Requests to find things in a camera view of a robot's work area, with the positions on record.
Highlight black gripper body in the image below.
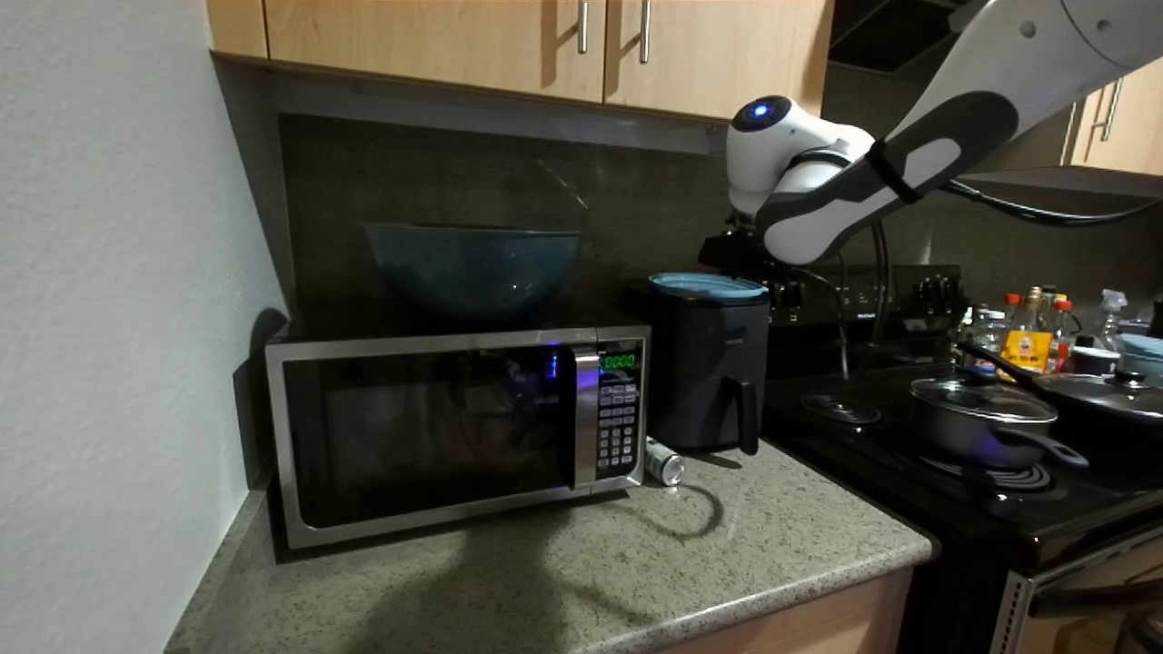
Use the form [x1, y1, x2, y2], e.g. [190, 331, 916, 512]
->
[696, 221, 784, 281]

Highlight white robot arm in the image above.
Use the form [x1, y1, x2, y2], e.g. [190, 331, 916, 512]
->
[700, 0, 1163, 277]

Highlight black air fryer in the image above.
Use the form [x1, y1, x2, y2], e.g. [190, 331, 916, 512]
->
[624, 285, 771, 453]

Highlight large blue bowl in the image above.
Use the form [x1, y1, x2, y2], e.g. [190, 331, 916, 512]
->
[362, 221, 580, 325]

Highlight wooden upper cabinets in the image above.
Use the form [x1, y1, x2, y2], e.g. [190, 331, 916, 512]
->
[204, 0, 834, 118]

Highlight small clear bottle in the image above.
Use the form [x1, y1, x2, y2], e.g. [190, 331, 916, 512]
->
[644, 441, 682, 488]

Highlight black range hood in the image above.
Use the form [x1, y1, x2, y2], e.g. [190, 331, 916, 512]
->
[827, 0, 986, 72]

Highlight pot with glass lid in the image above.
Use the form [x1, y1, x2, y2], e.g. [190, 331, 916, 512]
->
[901, 378, 1089, 474]

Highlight yellow container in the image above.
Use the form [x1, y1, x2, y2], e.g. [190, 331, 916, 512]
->
[1002, 327, 1052, 369]

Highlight wooden base cabinet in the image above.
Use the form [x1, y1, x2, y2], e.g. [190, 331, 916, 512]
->
[661, 569, 913, 654]

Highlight stainless steel microwave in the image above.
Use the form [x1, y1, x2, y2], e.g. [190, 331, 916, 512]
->
[264, 325, 649, 550]

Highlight black frying pan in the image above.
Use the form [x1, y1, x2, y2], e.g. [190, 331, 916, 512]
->
[958, 342, 1163, 470]

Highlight black electric stove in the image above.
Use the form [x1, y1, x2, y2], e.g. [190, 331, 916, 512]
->
[763, 269, 1163, 654]

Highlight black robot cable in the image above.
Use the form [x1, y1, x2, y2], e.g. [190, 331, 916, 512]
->
[832, 174, 1163, 378]

